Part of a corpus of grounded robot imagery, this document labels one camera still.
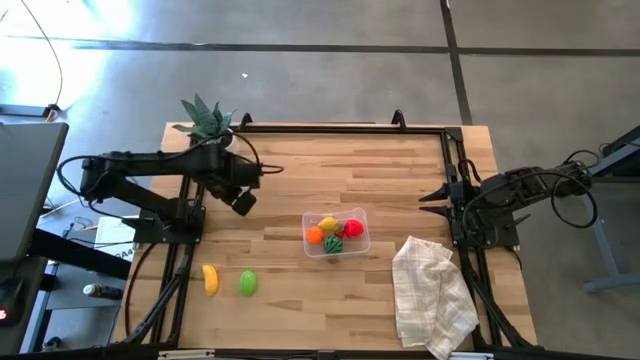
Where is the green plant in white pot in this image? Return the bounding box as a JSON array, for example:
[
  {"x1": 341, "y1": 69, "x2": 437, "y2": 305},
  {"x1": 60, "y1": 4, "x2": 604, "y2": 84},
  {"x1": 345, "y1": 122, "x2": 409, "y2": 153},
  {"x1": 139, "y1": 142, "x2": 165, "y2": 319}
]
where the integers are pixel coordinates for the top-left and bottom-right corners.
[{"x1": 172, "y1": 93, "x2": 240, "y2": 151}]

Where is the thin yellow cable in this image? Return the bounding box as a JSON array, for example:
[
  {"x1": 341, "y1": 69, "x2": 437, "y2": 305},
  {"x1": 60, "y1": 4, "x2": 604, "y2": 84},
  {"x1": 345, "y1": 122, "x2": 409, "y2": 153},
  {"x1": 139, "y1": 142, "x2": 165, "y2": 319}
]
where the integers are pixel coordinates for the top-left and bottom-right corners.
[{"x1": 18, "y1": 0, "x2": 65, "y2": 121}]

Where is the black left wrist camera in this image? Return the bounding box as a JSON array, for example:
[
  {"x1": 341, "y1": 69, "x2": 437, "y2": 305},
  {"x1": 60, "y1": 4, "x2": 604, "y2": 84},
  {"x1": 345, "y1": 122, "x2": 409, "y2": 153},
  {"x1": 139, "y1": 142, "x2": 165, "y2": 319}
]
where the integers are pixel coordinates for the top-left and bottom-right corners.
[{"x1": 231, "y1": 190, "x2": 258, "y2": 217}]

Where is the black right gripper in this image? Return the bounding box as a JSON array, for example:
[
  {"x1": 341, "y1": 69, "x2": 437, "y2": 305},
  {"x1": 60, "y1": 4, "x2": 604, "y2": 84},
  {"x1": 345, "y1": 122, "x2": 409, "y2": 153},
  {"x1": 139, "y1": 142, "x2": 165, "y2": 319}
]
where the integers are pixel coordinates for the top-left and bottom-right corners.
[{"x1": 418, "y1": 180, "x2": 474, "y2": 222}]

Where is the dark bottle with white cap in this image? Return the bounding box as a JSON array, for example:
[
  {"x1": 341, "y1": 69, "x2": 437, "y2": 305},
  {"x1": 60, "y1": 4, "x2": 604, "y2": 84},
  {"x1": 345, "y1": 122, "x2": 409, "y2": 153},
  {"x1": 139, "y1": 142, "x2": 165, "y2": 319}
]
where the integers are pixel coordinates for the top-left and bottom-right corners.
[{"x1": 82, "y1": 283, "x2": 124, "y2": 300}]

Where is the white floor cable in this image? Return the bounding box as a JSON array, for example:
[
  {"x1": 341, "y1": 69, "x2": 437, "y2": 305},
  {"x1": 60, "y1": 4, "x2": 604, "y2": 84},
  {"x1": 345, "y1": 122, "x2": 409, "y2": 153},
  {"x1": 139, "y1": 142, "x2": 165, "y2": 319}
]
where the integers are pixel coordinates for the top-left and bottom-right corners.
[{"x1": 42, "y1": 198, "x2": 84, "y2": 217}]

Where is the black box with lit display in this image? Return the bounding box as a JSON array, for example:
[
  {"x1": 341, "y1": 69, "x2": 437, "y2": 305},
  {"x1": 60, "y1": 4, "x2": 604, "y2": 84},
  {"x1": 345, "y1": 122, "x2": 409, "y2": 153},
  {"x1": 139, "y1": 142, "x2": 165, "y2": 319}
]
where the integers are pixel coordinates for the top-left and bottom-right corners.
[{"x1": 0, "y1": 257, "x2": 49, "y2": 354}]

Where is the red toy apple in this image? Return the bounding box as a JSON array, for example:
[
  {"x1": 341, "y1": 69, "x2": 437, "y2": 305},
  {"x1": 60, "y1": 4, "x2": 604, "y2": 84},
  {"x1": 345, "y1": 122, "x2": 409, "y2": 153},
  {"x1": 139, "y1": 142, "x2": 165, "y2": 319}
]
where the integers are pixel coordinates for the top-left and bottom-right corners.
[{"x1": 343, "y1": 218, "x2": 365, "y2": 240}]

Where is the yellow toy banana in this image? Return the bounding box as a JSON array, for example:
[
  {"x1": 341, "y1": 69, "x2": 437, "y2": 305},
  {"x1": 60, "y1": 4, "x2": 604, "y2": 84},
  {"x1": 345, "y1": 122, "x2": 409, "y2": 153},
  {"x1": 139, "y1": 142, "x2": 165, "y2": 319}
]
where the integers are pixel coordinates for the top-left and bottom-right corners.
[{"x1": 201, "y1": 263, "x2": 220, "y2": 298}]

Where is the black metal table frame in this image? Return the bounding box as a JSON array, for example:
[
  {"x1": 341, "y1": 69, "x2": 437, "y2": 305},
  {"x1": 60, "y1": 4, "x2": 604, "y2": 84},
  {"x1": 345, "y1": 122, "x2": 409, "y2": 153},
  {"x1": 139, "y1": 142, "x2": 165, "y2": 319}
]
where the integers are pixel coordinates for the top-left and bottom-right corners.
[{"x1": 112, "y1": 108, "x2": 544, "y2": 351}]

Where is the white label strip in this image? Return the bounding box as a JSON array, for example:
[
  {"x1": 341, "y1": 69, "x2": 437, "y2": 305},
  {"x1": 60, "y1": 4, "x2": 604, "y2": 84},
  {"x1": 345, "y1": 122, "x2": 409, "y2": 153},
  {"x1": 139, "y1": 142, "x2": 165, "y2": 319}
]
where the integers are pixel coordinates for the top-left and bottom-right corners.
[{"x1": 158, "y1": 349, "x2": 216, "y2": 360}]

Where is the grey metal table leg frame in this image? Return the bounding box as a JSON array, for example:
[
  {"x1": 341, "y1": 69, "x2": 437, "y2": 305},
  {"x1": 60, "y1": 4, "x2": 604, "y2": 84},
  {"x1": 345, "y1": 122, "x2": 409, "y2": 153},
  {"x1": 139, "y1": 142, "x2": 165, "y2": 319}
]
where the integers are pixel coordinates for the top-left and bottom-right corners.
[{"x1": 551, "y1": 124, "x2": 640, "y2": 294}]

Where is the white printed paper sheet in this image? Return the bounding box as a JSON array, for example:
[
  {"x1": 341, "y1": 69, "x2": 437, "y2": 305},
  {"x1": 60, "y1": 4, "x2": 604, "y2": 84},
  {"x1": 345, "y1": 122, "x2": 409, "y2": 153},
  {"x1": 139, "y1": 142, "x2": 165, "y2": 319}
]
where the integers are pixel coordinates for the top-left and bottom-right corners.
[{"x1": 94, "y1": 215, "x2": 137, "y2": 261}]

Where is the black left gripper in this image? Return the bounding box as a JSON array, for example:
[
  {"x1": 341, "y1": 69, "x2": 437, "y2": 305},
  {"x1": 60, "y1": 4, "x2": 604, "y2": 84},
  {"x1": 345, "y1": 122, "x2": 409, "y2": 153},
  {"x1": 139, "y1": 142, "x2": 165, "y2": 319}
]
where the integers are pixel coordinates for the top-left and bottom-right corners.
[{"x1": 206, "y1": 148, "x2": 263, "y2": 202}]

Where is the clear plastic container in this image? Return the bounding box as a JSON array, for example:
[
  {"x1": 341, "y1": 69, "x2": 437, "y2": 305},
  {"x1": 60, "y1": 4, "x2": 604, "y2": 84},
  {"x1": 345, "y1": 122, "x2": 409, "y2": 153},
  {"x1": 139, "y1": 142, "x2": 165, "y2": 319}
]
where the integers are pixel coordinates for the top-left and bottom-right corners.
[{"x1": 301, "y1": 206, "x2": 372, "y2": 260}]

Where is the white plaid dish cloth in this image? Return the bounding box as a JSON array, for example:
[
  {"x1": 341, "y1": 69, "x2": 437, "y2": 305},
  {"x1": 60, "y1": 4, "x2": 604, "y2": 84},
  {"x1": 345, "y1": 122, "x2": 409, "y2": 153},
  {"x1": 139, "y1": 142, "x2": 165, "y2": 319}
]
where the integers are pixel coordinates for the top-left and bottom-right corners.
[{"x1": 392, "y1": 235, "x2": 480, "y2": 360}]

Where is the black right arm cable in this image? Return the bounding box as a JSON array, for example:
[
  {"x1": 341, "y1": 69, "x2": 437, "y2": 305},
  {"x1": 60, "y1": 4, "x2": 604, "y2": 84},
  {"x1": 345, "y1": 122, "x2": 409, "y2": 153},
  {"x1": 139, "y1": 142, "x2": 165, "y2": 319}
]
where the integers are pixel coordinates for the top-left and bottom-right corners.
[{"x1": 459, "y1": 148, "x2": 600, "y2": 251}]

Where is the green toy fruit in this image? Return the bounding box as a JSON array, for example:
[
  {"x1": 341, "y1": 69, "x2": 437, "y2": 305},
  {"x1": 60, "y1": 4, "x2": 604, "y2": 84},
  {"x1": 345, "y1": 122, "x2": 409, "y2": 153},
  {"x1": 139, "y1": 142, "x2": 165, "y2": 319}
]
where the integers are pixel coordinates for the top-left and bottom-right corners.
[{"x1": 238, "y1": 267, "x2": 259, "y2": 297}]

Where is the green striped toy watermelon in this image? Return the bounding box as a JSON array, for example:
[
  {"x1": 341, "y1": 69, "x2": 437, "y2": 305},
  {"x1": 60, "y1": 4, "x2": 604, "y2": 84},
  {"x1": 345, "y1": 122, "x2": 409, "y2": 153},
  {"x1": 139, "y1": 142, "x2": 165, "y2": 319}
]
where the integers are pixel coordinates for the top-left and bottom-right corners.
[{"x1": 323, "y1": 234, "x2": 345, "y2": 255}]

